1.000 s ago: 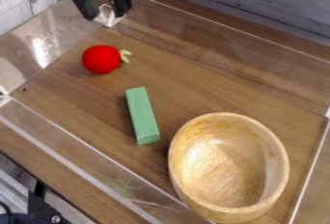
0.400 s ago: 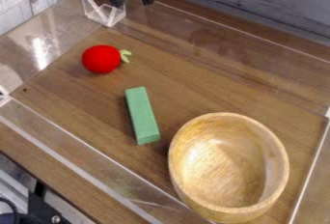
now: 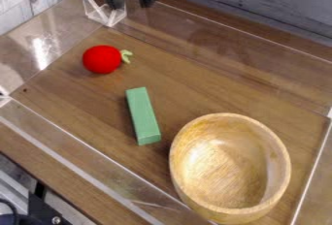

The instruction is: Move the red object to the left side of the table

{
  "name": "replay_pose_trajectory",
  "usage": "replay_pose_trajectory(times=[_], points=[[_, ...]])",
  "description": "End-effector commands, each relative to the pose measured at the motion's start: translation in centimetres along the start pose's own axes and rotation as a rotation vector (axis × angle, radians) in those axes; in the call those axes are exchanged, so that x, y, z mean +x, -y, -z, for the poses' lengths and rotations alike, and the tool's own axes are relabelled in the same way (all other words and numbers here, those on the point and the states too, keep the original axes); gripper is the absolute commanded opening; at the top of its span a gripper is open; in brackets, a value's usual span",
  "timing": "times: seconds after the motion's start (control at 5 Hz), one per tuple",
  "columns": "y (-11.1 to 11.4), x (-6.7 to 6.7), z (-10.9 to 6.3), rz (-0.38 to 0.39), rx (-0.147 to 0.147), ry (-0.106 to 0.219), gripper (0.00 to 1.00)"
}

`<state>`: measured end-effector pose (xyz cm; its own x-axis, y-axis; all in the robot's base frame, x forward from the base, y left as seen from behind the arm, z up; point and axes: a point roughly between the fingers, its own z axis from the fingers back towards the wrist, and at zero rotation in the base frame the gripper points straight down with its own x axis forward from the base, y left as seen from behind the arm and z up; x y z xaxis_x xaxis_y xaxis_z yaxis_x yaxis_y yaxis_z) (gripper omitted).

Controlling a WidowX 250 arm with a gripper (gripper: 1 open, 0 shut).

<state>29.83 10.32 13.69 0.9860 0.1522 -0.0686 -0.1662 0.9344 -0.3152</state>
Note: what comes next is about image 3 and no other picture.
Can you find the red plush tomato toy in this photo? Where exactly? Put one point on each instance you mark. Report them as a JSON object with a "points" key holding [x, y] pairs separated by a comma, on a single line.
{"points": [[104, 59]]}

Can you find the green rectangular block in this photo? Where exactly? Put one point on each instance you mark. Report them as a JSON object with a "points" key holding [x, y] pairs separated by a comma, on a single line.
{"points": [[144, 117]]}

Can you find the wooden bowl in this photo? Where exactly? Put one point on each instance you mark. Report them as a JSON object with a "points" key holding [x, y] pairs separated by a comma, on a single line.
{"points": [[231, 167]]}

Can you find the clear acrylic corner bracket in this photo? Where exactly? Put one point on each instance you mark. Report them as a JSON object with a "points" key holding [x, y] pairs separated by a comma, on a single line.
{"points": [[104, 14]]}

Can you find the clear acrylic tray wall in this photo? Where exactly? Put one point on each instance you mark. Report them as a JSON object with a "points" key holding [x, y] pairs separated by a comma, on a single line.
{"points": [[204, 62]]}

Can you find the black metal bracket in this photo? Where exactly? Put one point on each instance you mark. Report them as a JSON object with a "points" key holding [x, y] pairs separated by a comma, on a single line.
{"points": [[41, 212]]}

